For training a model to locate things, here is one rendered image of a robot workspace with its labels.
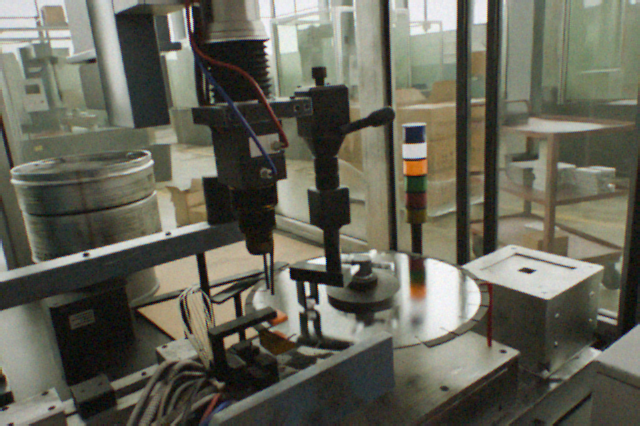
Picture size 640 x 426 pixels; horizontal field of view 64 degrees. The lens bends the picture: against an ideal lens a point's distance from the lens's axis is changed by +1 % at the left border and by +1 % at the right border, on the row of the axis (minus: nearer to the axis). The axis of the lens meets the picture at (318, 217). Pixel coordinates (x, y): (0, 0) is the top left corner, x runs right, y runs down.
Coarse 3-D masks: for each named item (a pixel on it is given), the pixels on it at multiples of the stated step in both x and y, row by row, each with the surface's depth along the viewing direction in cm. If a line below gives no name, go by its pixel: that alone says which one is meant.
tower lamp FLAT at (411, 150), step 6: (408, 144) 96; (414, 144) 95; (420, 144) 96; (426, 144) 97; (408, 150) 96; (414, 150) 96; (420, 150) 96; (426, 150) 97; (402, 156) 99; (408, 156) 97; (414, 156) 96; (420, 156) 96; (426, 156) 97
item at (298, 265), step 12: (324, 240) 67; (336, 240) 66; (324, 252) 67; (336, 252) 67; (300, 264) 71; (312, 264) 70; (324, 264) 70; (336, 264) 67; (300, 276) 70; (312, 276) 69; (324, 276) 68; (336, 276) 67; (348, 276) 68; (300, 288) 70; (312, 288) 72; (300, 300) 71
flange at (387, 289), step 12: (372, 276) 75; (384, 276) 78; (336, 288) 75; (348, 288) 75; (360, 288) 74; (372, 288) 74; (384, 288) 74; (396, 288) 74; (336, 300) 72; (348, 300) 71; (360, 300) 71; (372, 300) 71; (384, 300) 71
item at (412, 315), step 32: (352, 256) 91; (384, 256) 89; (288, 288) 79; (320, 288) 78; (416, 288) 76; (448, 288) 75; (288, 320) 69; (320, 320) 68; (352, 320) 68; (384, 320) 67; (416, 320) 66; (448, 320) 66
